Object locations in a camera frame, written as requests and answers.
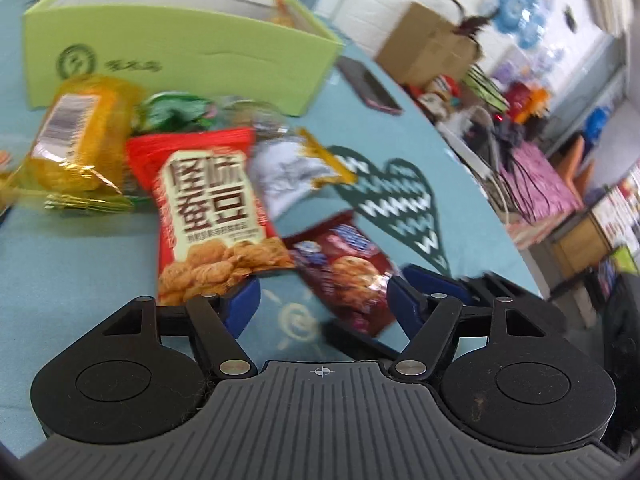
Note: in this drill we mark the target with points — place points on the orange-yellow cake packet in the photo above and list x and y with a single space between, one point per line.
77 160

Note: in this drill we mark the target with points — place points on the dark red cookie packet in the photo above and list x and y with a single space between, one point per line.
346 270

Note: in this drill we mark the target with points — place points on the dark green heart mat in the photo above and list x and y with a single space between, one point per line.
398 200

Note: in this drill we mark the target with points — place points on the black smartphone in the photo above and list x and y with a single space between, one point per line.
368 89

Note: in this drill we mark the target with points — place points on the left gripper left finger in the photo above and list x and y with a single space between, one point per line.
146 369

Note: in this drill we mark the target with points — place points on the green wrapped snack packet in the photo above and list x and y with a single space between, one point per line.
176 112

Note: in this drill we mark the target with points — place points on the blue paper fan decoration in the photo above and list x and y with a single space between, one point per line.
525 21

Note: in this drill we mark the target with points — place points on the white printed snack packet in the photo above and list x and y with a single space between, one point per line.
286 169

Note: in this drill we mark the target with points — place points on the red broad bean snack bag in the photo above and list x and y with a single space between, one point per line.
214 231

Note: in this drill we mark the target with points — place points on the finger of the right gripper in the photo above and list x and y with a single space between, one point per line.
429 283

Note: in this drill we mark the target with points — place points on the brown cardboard box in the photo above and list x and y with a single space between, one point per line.
423 45

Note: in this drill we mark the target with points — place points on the green cardboard storage box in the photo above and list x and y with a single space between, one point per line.
267 50

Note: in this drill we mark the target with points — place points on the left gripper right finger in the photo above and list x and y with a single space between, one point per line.
501 373

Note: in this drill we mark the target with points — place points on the clear round pastry packet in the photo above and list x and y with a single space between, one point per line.
264 118

